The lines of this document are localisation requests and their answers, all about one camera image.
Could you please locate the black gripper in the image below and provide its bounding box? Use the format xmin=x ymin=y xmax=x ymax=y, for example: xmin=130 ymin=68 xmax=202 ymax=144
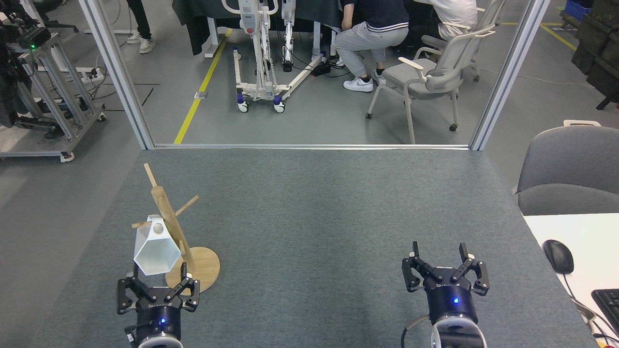
xmin=117 ymin=262 xmax=200 ymax=346
xmin=401 ymin=241 xmax=490 ymax=325

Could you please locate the white hexagonal cup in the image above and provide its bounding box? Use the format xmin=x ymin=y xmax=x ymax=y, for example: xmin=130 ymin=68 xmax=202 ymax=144
xmin=133 ymin=215 xmax=182 ymax=276

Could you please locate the wooden cup storage rack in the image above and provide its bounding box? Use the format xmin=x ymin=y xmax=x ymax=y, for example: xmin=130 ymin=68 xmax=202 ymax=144
xmin=132 ymin=163 xmax=221 ymax=295

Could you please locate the black computer mouse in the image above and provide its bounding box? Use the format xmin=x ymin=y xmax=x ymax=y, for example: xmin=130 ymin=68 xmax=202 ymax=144
xmin=543 ymin=239 xmax=575 ymax=275

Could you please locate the white desk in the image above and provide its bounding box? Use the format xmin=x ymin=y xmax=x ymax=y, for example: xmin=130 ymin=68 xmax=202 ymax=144
xmin=522 ymin=213 xmax=619 ymax=348

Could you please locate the black keyboard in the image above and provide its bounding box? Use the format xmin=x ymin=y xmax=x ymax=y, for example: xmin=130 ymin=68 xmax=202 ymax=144
xmin=591 ymin=289 xmax=619 ymax=334

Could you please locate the dark grey padded chair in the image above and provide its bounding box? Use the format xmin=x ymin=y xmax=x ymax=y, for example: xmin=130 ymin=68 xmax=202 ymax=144
xmin=514 ymin=120 xmax=619 ymax=216

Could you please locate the pale grey office chair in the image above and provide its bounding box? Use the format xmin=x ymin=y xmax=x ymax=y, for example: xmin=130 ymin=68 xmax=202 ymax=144
xmin=421 ymin=0 xmax=508 ymax=82
xmin=366 ymin=24 xmax=497 ymax=145

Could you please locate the white stand on wheels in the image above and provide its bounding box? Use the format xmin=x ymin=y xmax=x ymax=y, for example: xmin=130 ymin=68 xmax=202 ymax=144
xmin=221 ymin=0 xmax=328 ymax=114

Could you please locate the person in grey trousers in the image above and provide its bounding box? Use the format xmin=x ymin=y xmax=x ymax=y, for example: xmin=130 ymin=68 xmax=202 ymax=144
xmin=335 ymin=0 xmax=410 ymax=93

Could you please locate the seated person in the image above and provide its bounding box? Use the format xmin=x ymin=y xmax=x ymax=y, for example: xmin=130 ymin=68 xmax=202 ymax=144
xmin=413 ymin=0 xmax=478 ymax=42

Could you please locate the person in black trousers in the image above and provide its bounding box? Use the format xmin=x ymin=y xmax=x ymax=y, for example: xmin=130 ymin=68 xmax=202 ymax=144
xmin=127 ymin=0 xmax=155 ymax=55

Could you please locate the black table cloth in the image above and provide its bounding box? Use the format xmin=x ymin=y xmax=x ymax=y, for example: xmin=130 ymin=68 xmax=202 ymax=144
xmin=172 ymin=0 xmax=341 ymax=56

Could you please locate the black box with green light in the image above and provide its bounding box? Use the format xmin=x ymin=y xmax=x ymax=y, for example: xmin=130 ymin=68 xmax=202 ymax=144
xmin=17 ymin=27 xmax=51 ymax=49

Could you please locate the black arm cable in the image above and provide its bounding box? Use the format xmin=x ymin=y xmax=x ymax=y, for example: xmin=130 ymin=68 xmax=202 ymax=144
xmin=401 ymin=314 xmax=431 ymax=348

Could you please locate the black mouse cable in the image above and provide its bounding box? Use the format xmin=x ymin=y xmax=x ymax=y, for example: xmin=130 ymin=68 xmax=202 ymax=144
xmin=561 ymin=273 xmax=619 ymax=339

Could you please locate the silver frame crossbar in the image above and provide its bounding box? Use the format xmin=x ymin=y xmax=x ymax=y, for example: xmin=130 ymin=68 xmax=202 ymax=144
xmin=154 ymin=144 xmax=472 ymax=150

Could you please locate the silver frame post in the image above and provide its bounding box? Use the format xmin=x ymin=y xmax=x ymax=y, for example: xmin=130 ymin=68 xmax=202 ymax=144
xmin=77 ymin=0 xmax=155 ymax=150
xmin=469 ymin=0 xmax=552 ymax=151

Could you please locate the metal frame cart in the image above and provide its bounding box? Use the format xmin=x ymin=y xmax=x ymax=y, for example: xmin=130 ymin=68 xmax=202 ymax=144
xmin=0 ymin=27 xmax=107 ymax=162

